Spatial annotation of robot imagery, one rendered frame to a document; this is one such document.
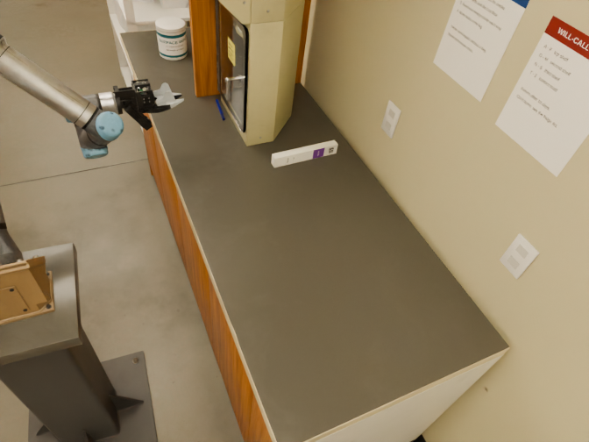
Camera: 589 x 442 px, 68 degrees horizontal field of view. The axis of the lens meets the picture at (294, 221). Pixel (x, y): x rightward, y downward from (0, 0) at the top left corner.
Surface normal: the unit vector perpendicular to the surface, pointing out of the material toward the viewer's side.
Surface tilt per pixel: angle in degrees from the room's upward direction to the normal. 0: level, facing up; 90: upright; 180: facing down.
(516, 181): 90
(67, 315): 0
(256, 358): 0
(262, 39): 90
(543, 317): 90
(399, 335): 0
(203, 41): 90
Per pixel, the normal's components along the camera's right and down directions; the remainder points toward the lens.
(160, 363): 0.11, -0.66
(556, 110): -0.91, 0.24
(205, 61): 0.40, 0.71
